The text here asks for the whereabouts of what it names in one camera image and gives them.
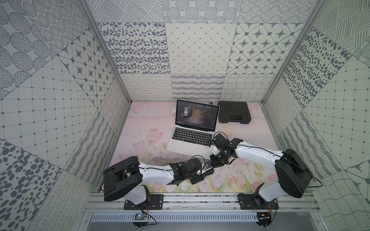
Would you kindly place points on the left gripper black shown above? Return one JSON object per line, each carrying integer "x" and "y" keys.
{"x": 201, "y": 172}

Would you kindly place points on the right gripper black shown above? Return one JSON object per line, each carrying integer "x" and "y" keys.
{"x": 215, "y": 163}

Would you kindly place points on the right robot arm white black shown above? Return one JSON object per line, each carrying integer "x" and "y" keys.
{"x": 293, "y": 175}

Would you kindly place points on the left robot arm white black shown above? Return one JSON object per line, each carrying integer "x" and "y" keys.
{"x": 128, "y": 178}

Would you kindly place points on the silver laptop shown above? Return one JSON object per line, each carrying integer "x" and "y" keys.
{"x": 194, "y": 128}

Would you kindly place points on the black plastic tool case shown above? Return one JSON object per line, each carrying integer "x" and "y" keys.
{"x": 234, "y": 112}

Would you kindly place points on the floral pink table mat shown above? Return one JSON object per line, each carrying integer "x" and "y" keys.
{"x": 147, "y": 130}

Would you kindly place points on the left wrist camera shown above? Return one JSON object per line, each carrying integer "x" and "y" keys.
{"x": 208, "y": 168}

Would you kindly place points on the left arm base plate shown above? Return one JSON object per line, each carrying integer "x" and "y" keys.
{"x": 153, "y": 202}

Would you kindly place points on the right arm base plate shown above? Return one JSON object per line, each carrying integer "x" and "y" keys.
{"x": 255, "y": 202}

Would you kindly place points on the aluminium mounting rail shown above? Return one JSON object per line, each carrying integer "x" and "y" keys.
{"x": 202, "y": 202}

